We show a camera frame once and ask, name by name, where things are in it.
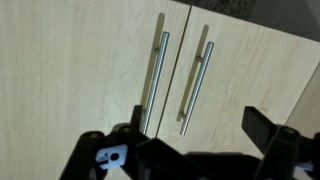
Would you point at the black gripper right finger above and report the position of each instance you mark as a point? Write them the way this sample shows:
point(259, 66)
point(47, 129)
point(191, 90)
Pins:
point(283, 148)

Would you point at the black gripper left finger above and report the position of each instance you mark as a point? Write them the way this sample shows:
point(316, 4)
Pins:
point(96, 153)

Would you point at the cabinet door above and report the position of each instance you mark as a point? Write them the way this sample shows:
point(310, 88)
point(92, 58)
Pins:
point(72, 66)
point(250, 65)

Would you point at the door metal handle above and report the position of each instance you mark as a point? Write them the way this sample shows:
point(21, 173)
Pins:
point(203, 60)
point(160, 55)

